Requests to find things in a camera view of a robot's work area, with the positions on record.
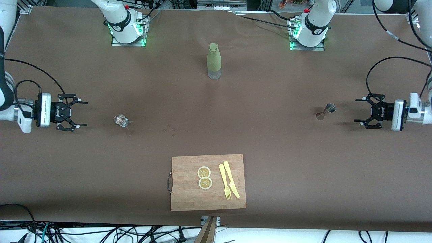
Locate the wooden beam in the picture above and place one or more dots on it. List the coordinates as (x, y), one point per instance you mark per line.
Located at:
(207, 234)

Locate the metal double jigger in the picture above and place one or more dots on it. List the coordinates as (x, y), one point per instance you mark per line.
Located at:
(330, 108)

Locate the green sleeved glass bottle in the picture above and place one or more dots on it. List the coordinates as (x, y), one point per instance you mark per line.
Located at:
(214, 60)

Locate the brown table cover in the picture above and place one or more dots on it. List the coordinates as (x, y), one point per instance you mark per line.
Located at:
(101, 168)

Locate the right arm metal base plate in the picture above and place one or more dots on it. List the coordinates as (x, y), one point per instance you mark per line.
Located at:
(143, 33)

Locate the small clear glass cup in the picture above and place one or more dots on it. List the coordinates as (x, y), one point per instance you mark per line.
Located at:
(120, 119)

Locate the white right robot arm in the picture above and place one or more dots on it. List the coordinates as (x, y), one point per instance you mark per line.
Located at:
(121, 30)

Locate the yellow plastic knife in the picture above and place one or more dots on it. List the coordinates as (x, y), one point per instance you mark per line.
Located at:
(231, 180)

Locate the metal bracket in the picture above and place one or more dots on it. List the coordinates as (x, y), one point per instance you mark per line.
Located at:
(217, 220)

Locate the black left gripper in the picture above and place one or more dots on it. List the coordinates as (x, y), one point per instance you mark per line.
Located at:
(382, 112)

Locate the aluminium frame profile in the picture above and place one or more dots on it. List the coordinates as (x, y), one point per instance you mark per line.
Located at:
(26, 7)
(413, 18)

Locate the yellow plastic fork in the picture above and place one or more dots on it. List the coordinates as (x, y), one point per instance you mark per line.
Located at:
(223, 176)

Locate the lemon slice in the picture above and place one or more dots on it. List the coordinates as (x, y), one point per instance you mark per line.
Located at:
(204, 172)
(205, 183)

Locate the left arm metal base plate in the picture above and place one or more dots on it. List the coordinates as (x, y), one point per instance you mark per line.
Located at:
(293, 45)

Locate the wooden cutting board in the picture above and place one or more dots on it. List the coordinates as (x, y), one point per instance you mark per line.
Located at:
(189, 195)

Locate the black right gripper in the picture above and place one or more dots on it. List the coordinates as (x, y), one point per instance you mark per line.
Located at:
(58, 112)

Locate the grey metal rack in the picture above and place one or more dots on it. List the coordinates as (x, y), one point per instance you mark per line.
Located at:
(221, 5)

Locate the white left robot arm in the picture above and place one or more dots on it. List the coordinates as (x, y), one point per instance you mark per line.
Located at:
(315, 30)

